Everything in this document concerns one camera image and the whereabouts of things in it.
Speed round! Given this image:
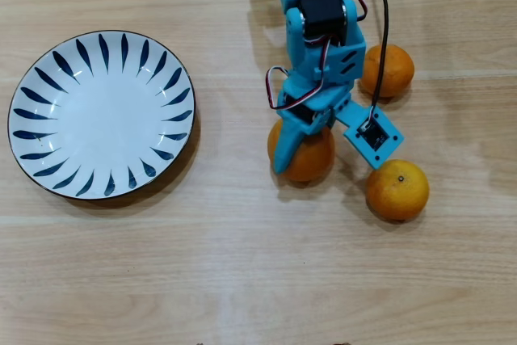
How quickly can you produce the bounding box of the large orange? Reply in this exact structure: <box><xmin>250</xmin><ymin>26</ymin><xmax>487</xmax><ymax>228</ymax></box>
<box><xmin>267</xmin><ymin>120</ymin><xmax>337</xmax><ymax>183</ymax></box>

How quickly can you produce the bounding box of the red white black servo wire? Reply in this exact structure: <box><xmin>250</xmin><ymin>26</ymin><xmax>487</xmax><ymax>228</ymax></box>
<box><xmin>345</xmin><ymin>0</ymin><xmax>369</xmax><ymax>23</ymax></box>
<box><xmin>265</xmin><ymin>33</ymin><xmax>344</xmax><ymax>111</ymax></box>

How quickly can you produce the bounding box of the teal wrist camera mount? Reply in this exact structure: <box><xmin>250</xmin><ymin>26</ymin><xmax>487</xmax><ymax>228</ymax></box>
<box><xmin>334</xmin><ymin>96</ymin><xmax>406</xmax><ymax>170</ymax></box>

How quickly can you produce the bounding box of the orange with dark navel dot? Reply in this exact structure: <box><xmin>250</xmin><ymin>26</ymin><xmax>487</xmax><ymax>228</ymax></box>
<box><xmin>365</xmin><ymin>158</ymin><xmax>431</xmax><ymax>223</ymax></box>

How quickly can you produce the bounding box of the white plate blue leaf pattern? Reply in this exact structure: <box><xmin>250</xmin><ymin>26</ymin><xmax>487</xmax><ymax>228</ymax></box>
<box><xmin>6</xmin><ymin>29</ymin><xmax>198</xmax><ymax>201</ymax></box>

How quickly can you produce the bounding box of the small orange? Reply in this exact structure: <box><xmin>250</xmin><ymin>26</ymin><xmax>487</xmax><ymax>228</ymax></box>
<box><xmin>358</xmin><ymin>43</ymin><xmax>416</xmax><ymax>99</ymax></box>

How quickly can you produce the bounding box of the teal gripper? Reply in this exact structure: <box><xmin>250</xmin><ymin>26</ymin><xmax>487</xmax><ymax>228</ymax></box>
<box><xmin>272</xmin><ymin>74</ymin><xmax>355</xmax><ymax>175</ymax></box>

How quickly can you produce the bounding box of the black camera cable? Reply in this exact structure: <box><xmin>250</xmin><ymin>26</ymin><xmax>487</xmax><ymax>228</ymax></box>
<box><xmin>365</xmin><ymin>0</ymin><xmax>392</xmax><ymax>130</ymax></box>

